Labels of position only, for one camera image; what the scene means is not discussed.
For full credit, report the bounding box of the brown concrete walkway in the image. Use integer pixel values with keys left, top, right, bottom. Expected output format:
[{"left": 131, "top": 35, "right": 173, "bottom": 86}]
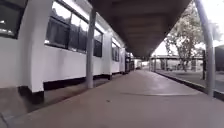
[{"left": 0, "top": 69, "right": 224, "bottom": 128}]

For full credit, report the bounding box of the white building with dark windows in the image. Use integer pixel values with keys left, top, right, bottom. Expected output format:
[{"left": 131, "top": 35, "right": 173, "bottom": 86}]
[{"left": 0, "top": 0, "right": 134, "bottom": 104}]

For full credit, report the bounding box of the dark walkway roof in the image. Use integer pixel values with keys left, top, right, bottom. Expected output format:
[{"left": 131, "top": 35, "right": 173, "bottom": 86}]
[{"left": 88, "top": 0, "right": 194, "bottom": 61}]

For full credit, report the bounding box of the low building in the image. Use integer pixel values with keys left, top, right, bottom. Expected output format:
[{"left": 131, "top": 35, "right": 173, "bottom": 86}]
[{"left": 148, "top": 54, "right": 205, "bottom": 72}]

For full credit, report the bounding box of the kerb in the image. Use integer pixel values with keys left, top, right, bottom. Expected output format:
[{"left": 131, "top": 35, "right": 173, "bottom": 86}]
[{"left": 153, "top": 70, "right": 224, "bottom": 102}]

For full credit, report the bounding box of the leafy tree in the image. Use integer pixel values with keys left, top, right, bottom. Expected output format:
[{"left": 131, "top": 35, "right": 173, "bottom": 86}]
[{"left": 163, "top": 1, "right": 223, "bottom": 73}]

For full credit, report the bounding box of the dark pole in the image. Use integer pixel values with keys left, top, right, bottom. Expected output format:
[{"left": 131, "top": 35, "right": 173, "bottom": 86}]
[{"left": 201, "top": 49, "right": 207, "bottom": 81}]

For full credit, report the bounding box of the grey roof post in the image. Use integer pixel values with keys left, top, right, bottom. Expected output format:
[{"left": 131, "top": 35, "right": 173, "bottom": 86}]
[
  {"left": 85, "top": 8, "right": 98, "bottom": 90},
  {"left": 194, "top": 0, "right": 217, "bottom": 98}
]

